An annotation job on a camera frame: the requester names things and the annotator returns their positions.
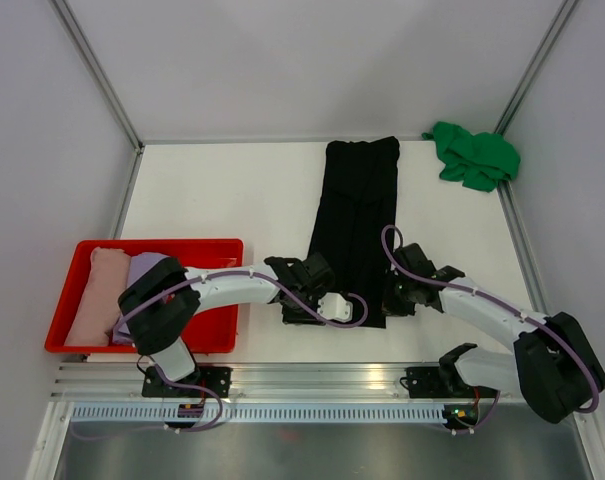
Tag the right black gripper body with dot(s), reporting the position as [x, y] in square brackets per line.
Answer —
[399, 299]

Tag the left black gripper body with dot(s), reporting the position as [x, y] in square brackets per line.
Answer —
[295, 315]

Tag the black t shirt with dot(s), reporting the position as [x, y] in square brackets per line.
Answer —
[358, 199]

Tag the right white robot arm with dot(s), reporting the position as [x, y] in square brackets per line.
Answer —
[547, 360]

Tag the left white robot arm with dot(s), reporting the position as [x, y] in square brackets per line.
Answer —
[158, 306]

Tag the red plastic bin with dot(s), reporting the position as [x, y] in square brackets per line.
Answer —
[211, 332]

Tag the green crumpled t shirt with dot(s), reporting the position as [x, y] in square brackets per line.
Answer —
[480, 162]

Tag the lavender rolled t shirt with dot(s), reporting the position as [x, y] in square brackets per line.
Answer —
[139, 265]

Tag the pink rolled t shirt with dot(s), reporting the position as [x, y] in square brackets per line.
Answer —
[98, 310]

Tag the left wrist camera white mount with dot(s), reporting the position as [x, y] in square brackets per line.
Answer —
[335, 307]

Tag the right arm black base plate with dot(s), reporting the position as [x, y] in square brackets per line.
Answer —
[423, 381]

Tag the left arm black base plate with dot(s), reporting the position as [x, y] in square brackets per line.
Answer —
[205, 378]

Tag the aluminium front rail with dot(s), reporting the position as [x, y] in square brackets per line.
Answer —
[252, 382]

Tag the slotted grey cable duct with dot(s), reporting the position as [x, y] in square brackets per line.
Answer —
[260, 413]

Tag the right aluminium corner post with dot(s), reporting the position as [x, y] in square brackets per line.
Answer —
[549, 40]

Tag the aluminium corner post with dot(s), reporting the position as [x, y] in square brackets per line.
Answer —
[81, 43]
[549, 40]

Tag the left aluminium corner post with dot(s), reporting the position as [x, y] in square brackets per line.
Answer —
[81, 43]

